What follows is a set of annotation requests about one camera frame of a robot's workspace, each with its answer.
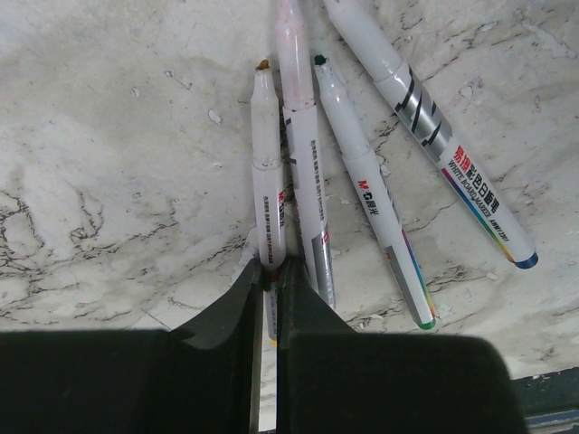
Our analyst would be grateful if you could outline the blue-end white marker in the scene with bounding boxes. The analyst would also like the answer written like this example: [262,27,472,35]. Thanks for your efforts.
[324,1,538,269]

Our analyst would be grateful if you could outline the red-end white marker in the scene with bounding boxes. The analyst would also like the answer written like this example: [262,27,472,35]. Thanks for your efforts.
[275,1,336,308]

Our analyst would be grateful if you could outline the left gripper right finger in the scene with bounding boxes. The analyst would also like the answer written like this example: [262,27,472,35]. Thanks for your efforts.
[276,259,527,433]

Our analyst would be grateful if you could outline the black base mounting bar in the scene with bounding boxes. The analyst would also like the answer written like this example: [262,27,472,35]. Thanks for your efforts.
[511,367,579,417]

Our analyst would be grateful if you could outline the yellow-end white marker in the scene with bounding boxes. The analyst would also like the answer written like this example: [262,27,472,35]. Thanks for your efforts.
[251,59,287,342]

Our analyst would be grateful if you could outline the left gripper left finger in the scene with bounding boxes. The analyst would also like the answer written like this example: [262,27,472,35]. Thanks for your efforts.
[1,260,263,433]

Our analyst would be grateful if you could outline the green-end white marker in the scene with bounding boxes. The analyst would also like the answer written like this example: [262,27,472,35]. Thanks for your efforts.
[314,54,436,330]

